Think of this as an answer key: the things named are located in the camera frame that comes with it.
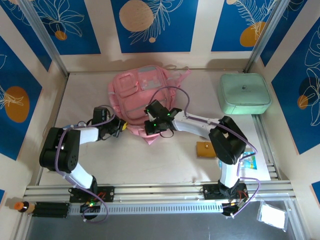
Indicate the aluminium front rail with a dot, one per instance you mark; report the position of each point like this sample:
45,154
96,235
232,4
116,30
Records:
155,191

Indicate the clear bag with white contents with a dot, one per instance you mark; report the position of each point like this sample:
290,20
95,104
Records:
272,215

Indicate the black ribbed bar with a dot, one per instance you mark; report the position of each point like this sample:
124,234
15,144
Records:
51,209

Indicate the mint green zipped case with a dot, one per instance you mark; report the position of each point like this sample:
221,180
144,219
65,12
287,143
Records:
243,92

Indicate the aluminium corner post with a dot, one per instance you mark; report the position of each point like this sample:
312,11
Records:
44,37
266,37

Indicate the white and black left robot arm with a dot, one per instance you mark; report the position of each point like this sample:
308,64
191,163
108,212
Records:
87,133

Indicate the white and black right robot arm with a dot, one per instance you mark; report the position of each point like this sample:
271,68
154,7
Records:
192,122

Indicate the blue snack packet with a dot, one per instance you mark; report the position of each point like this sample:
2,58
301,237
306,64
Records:
250,163

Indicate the brown leather wallet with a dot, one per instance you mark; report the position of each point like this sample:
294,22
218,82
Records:
203,150

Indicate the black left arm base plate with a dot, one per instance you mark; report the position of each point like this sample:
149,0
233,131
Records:
107,193

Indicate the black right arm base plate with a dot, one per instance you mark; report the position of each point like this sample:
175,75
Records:
211,191

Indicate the pink student backpack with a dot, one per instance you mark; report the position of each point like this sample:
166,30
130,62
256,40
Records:
130,100

